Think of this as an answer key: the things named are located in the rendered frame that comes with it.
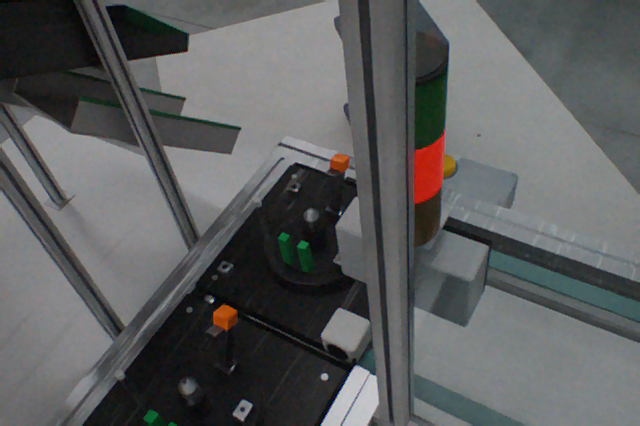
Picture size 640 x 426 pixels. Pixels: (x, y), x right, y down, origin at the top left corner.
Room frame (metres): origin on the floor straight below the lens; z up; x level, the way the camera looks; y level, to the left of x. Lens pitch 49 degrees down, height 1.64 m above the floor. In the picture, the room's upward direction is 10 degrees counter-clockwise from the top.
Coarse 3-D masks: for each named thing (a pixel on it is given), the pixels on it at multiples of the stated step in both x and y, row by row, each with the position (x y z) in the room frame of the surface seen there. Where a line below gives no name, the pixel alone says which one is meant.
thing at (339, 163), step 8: (336, 160) 0.57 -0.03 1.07; (344, 160) 0.57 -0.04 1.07; (336, 168) 0.56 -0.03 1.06; (344, 168) 0.56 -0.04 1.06; (328, 176) 0.55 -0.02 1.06; (336, 176) 0.55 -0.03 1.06; (344, 176) 0.57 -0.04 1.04; (336, 184) 0.56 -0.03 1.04; (336, 192) 0.55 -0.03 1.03; (336, 200) 0.55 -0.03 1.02; (336, 208) 0.55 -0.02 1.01
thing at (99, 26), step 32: (96, 0) 0.60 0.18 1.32; (96, 32) 0.59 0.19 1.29; (128, 64) 0.60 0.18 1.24; (128, 96) 0.59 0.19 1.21; (0, 160) 0.47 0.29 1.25; (32, 160) 0.79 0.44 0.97; (160, 160) 0.60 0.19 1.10; (32, 192) 0.47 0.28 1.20; (64, 192) 0.82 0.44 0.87; (32, 224) 0.46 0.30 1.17; (192, 224) 0.60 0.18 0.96; (64, 256) 0.47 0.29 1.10; (96, 288) 0.47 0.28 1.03
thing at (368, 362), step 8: (224, 304) 0.47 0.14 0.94; (240, 312) 0.45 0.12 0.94; (248, 320) 0.45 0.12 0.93; (256, 320) 0.44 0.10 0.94; (264, 328) 0.43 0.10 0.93; (272, 328) 0.42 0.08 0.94; (280, 336) 0.41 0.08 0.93; (288, 336) 0.41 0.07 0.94; (296, 344) 0.40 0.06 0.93; (304, 344) 0.39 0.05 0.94; (368, 344) 0.39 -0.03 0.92; (312, 352) 0.38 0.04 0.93; (320, 352) 0.38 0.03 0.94; (368, 352) 0.36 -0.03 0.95; (328, 360) 0.37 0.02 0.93; (360, 360) 0.35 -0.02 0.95; (368, 360) 0.35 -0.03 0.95; (368, 368) 0.34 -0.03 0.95; (376, 408) 0.29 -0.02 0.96; (376, 416) 0.28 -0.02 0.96; (392, 416) 0.27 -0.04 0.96; (376, 424) 0.28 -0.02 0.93; (384, 424) 0.27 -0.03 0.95; (392, 424) 0.26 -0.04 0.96; (408, 424) 0.26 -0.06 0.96; (416, 424) 0.26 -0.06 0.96
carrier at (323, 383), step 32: (192, 320) 0.44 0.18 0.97; (160, 352) 0.40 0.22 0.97; (192, 352) 0.38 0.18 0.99; (256, 352) 0.38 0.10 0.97; (288, 352) 0.37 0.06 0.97; (128, 384) 0.32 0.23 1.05; (160, 384) 0.35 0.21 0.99; (192, 384) 0.31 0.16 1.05; (224, 384) 0.33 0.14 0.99; (256, 384) 0.32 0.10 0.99; (288, 384) 0.33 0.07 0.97; (320, 384) 0.32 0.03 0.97; (96, 416) 0.33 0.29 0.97; (128, 416) 0.32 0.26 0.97; (160, 416) 0.31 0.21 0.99; (192, 416) 0.30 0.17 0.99; (224, 416) 0.29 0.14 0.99; (256, 416) 0.29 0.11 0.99; (288, 416) 0.29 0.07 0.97; (320, 416) 0.28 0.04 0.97
